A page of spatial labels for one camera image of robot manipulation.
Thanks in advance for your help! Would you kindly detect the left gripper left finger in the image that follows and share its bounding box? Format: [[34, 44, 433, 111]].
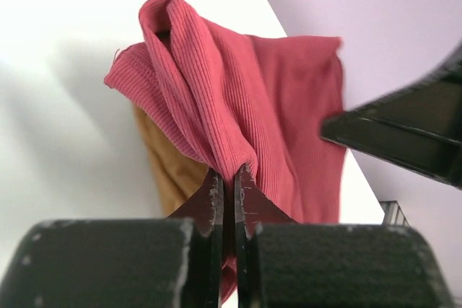
[[1, 171, 224, 307]]

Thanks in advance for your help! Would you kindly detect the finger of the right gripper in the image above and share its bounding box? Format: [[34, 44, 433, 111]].
[[321, 48, 461, 188]]

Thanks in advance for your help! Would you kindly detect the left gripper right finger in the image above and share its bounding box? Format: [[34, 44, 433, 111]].
[[234, 166, 451, 307]]

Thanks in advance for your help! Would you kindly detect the tan tank top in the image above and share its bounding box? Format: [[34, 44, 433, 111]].
[[132, 105, 209, 216]]

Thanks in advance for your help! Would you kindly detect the maroon garment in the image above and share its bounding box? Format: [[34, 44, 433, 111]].
[[103, 0, 348, 304]]

